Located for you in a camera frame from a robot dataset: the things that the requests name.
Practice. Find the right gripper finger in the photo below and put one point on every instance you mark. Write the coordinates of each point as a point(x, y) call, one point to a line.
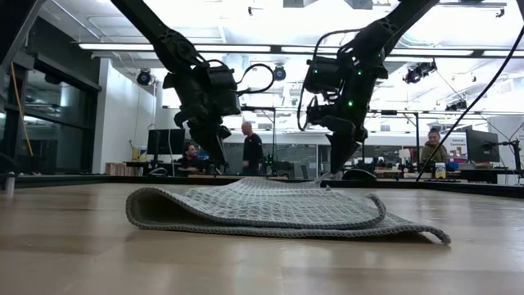
point(350, 149)
point(336, 155)

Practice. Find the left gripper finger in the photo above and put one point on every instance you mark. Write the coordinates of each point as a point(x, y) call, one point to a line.
point(206, 143)
point(219, 141)

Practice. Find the grey waffle microfiber towel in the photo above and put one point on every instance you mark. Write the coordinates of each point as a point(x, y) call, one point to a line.
point(266, 209)

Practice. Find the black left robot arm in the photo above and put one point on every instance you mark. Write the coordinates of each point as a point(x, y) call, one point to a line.
point(163, 33)

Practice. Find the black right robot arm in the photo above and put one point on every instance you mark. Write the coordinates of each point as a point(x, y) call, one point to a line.
point(393, 24)

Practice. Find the person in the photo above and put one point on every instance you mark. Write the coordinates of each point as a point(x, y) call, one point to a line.
point(434, 149)
point(190, 157)
point(251, 149)

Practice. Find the black computer monitor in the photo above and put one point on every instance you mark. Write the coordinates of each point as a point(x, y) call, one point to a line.
point(482, 145)
point(165, 141)

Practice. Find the round black ceiling fixture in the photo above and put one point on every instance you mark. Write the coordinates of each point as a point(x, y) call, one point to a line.
point(144, 77)
point(279, 73)

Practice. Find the yellow container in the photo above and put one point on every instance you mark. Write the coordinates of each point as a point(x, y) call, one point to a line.
point(135, 154)

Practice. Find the black ceiling spotlight cluster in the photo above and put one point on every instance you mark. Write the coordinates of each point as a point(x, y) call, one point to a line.
point(419, 71)

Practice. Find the stack of wooden boards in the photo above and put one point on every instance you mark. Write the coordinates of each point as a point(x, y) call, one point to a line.
point(118, 169)

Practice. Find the white bottle yellow label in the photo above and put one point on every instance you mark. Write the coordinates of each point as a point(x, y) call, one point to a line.
point(440, 171)

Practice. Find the long ceiling light strip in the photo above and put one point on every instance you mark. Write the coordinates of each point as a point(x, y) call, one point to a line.
point(123, 46)

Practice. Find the blue box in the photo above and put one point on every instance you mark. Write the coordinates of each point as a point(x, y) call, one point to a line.
point(452, 166)

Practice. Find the white printed sign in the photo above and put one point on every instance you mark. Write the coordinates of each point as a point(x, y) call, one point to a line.
point(457, 145)

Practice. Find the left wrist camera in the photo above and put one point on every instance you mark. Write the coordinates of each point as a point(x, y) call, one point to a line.
point(227, 100)

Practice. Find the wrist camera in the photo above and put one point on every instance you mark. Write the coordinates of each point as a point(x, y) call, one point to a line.
point(227, 100)
point(317, 110)

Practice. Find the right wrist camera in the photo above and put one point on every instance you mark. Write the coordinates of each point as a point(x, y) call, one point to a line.
point(317, 110)

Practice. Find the white cylindrical post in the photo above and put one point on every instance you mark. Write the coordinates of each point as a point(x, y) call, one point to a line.
point(10, 184)

